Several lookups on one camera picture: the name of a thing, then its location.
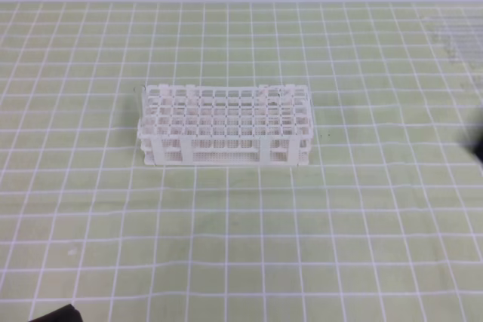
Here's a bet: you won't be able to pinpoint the spare clear glass test tubes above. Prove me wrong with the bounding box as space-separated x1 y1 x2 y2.
423 15 482 92

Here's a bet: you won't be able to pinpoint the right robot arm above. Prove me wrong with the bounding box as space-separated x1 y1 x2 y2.
463 108 483 164

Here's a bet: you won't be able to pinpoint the green checkered tablecloth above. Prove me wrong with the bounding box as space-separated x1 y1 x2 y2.
1 2 482 321

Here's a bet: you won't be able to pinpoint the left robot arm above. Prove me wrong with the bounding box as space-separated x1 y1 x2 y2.
28 293 84 321

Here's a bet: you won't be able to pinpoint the white plastic test tube rack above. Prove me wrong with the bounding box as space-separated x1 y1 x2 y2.
137 84 314 166

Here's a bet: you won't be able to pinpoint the clear glass test tube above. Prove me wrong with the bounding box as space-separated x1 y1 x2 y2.
134 84 146 140

